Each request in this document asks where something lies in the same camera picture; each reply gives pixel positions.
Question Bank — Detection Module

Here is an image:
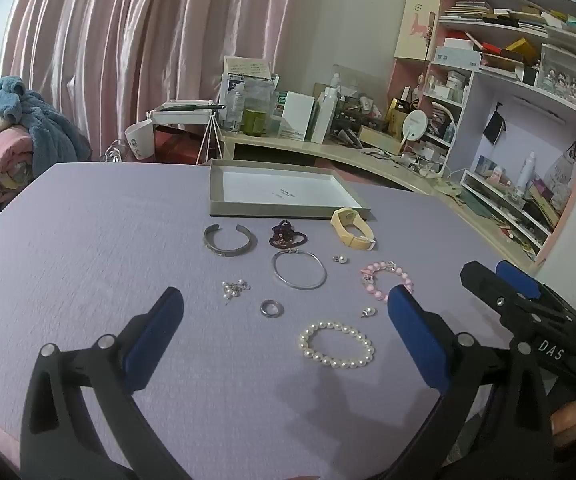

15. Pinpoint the silver cuff bracelet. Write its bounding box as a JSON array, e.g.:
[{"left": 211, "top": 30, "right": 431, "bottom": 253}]
[{"left": 203, "top": 224, "right": 257, "bottom": 259}]

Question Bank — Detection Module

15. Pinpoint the clear cosmetics organizer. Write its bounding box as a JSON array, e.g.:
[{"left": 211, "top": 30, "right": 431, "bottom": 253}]
[{"left": 333, "top": 65, "right": 389, "bottom": 148}]

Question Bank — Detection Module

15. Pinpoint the black pouch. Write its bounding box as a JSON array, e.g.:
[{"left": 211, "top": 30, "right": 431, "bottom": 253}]
[{"left": 483, "top": 103, "right": 506, "bottom": 145}]

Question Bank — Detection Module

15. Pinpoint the person's right hand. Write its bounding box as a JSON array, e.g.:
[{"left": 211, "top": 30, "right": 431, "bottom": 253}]
[{"left": 550, "top": 397, "right": 576, "bottom": 438}]

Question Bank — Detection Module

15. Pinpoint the white tripod stand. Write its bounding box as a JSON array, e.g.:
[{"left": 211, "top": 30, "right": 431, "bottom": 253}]
[{"left": 147, "top": 101, "right": 226, "bottom": 166}]

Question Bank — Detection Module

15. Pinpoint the pink rolled blanket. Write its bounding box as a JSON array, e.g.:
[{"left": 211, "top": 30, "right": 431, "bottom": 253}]
[{"left": 0, "top": 130, "right": 36, "bottom": 206}]

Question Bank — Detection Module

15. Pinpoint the clear box with figurines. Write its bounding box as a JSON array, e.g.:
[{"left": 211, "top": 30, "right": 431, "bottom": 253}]
[{"left": 535, "top": 44, "right": 576, "bottom": 113}]

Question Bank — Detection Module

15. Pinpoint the cream curved desk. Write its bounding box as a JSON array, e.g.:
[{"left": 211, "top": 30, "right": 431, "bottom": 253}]
[{"left": 218, "top": 130, "right": 549, "bottom": 271}]

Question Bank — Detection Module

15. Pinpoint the green glass jar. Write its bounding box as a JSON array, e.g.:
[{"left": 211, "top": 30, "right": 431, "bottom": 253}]
[{"left": 243, "top": 108, "right": 268, "bottom": 137}]

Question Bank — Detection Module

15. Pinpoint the grey cardboard tray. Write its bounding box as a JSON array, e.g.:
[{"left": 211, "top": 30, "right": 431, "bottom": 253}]
[{"left": 209, "top": 159, "right": 371, "bottom": 220}]

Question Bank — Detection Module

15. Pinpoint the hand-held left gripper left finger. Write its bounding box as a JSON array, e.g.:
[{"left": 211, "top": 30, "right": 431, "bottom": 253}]
[{"left": 19, "top": 286, "right": 204, "bottom": 480}]

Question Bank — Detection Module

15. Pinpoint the pink bead bracelet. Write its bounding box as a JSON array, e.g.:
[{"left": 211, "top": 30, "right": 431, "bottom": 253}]
[{"left": 359, "top": 260, "right": 414, "bottom": 304}]

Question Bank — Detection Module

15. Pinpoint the tall white carton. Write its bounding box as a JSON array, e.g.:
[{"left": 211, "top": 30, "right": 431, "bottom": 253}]
[{"left": 311, "top": 87, "right": 339, "bottom": 145}]

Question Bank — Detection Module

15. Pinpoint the gold box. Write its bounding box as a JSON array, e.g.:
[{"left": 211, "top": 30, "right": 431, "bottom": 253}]
[{"left": 388, "top": 97, "right": 411, "bottom": 133}]

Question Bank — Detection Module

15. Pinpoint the thin silver bangle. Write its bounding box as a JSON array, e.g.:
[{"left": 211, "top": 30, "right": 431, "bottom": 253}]
[{"left": 271, "top": 247, "right": 328, "bottom": 291}]

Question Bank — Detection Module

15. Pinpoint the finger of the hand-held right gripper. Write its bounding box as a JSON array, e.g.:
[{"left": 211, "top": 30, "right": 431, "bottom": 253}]
[
  {"left": 460, "top": 261, "right": 576, "bottom": 403},
  {"left": 495, "top": 261, "right": 576, "bottom": 332}
]

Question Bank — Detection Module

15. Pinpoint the white box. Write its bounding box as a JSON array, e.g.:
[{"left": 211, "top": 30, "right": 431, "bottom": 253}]
[{"left": 276, "top": 91, "right": 316, "bottom": 142}]

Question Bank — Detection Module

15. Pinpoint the blue fleece blanket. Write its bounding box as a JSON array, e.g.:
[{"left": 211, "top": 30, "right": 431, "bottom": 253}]
[{"left": 0, "top": 76, "right": 91, "bottom": 163}]

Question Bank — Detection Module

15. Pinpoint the cluster of pearl earrings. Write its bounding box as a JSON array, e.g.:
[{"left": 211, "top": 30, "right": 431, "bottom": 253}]
[{"left": 220, "top": 278, "right": 251, "bottom": 306}]

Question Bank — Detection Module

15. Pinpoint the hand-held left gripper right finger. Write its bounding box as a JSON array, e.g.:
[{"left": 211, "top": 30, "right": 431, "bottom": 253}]
[{"left": 383, "top": 284, "right": 555, "bottom": 480}]

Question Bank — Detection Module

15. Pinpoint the round white mirror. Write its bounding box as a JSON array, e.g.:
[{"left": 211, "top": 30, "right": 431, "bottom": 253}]
[{"left": 403, "top": 110, "right": 429, "bottom": 142}]

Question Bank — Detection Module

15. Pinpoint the white pearl bracelet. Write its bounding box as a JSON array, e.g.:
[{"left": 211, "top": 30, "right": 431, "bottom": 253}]
[{"left": 298, "top": 321, "right": 375, "bottom": 370}]

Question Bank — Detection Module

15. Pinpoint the yellow wristwatch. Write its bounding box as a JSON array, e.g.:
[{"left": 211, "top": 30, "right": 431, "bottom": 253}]
[{"left": 330, "top": 207, "right": 376, "bottom": 251}]

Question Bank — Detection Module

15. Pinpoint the pink curtain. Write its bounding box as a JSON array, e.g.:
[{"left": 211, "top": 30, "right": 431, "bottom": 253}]
[{"left": 0, "top": 0, "right": 319, "bottom": 161}]

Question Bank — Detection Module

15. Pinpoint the white spray bottle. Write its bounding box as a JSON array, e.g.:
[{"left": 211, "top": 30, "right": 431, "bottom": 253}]
[{"left": 517, "top": 151, "right": 537, "bottom": 196}]

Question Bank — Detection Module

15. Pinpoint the white paper cup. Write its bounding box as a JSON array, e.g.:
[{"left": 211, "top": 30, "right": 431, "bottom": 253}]
[{"left": 124, "top": 119, "right": 155, "bottom": 162}]

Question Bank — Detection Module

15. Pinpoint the dark red bead bracelet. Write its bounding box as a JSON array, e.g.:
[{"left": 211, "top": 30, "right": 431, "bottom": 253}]
[{"left": 269, "top": 219, "right": 307, "bottom": 249}]

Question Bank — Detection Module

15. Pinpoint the pink and white shelf unit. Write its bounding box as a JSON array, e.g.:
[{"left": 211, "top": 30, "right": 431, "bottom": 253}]
[{"left": 393, "top": 0, "right": 576, "bottom": 263}]

